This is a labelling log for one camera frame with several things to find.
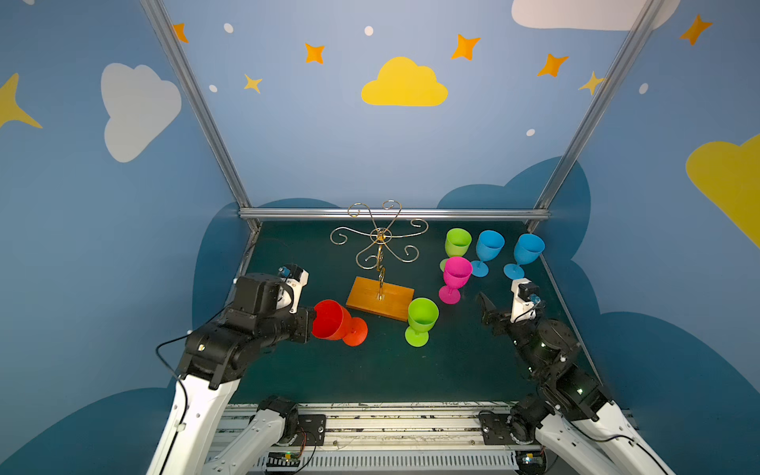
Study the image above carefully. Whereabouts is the red wine glass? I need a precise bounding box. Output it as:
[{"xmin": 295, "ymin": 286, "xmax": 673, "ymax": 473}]
[{"xmin": 312, "ymin": 300, "xmax": 368, "ymax": 346}]

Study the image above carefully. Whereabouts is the pink wine glass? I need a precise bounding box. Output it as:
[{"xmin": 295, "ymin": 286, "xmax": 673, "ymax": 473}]
[{"xmin": 439, "ymin": 256, "xmax": 473, "ymax": 305}]

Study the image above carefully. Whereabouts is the blue wine glass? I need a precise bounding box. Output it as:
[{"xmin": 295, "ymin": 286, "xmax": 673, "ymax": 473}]
[
  {"xmin": 504, "ymin": 234, "xmax": 545, "ymax": 280},
  {"xmin": 471, "ymin": 230, "xmax": 506, "ymax": 278}
]

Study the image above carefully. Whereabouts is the green wine glass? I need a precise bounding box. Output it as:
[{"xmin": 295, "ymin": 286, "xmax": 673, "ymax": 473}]
[
  {"xmin": 439, "ymin": 228, "xmax": 472, "ymax": 271},
  {"xmin": 405, "ymin": 298, "xmax": 439, "ymax": 348}
]

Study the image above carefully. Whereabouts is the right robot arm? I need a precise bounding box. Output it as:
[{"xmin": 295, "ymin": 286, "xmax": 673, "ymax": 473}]
[{"xmin": 478, "ymin": 293, "xmax": 674, "ymax": 474}]

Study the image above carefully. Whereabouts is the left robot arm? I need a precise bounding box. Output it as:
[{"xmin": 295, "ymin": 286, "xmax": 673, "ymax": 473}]
[{"xmin": 148, "ymin": 264, "xmax": 316, "ymax": 474}]

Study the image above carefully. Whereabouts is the left small circuit board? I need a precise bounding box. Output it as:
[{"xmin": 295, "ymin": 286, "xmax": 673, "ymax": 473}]
[{"xmin": 262, "ymin": 451, "xmax": 307, "ymax": 474}]

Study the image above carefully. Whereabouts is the small circuit board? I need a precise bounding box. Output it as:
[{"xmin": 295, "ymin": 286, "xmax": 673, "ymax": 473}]
[
  {"xmin": 262, "ymin": 451, "xmax": 307, "ymax": 474},
  {"xmin": 516, "ymin": 451, "xmax": 547, "ymax": 475}
]

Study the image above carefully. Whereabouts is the right small circuit board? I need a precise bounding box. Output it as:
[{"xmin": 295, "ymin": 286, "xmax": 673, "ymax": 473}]
[{"xmin": 516, "ymin": 451, "xmax": 547, "ymax": 475}]

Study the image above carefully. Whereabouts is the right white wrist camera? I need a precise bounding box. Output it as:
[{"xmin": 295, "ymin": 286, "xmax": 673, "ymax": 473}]
[{"xmin": 510, "ymin": 278, "xmax": 543, "ymax": 323}]

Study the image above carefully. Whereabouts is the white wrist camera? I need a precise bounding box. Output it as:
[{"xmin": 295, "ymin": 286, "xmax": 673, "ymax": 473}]
[
  {"xmin": 277, "ymin": 264, "xmax": 309, "ymax": 314},
  {"xmin": 510, "ymin": 278, "xmax": 543, "ymax": 323}
]

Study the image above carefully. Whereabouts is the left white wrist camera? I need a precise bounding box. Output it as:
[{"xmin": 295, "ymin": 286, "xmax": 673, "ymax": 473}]
[{"xmin": 277, "ymin": 264, "xmax": 309, "ymax": 314}]

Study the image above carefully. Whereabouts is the wooden base wire glass rack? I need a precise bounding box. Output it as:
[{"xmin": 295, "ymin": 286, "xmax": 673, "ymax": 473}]
[{"xmin": 330, "ymin": 199, "xmax": 429, "ymax": 322}]

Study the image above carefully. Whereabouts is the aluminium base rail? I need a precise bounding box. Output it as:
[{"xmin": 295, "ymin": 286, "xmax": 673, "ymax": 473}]
[{"xmin": 144, "ymin": 402, "xmax": 660, "ymax": 475}]

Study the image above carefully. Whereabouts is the right aluminium frame post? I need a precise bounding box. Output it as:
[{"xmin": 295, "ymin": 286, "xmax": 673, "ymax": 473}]
[{"xmin": 526, "ymin": 0, "xmax": 666, "ymax": 233}]

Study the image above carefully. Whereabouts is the aluminium frame post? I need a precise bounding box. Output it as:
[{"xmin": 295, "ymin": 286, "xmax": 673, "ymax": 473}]
[
  {"xmin": 526, "ymin": 0, "xmax": 666, "ymax": 233},
  {"xmin": 140, "ymin": 0, "xmax": 260, "ymax": 235}
]

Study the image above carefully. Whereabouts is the left aluminium frame post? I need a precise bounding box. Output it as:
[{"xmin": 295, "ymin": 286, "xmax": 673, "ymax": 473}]
[{"xmin": 140, "ymin": 0, "xmax": 260, "ymax": 235}]

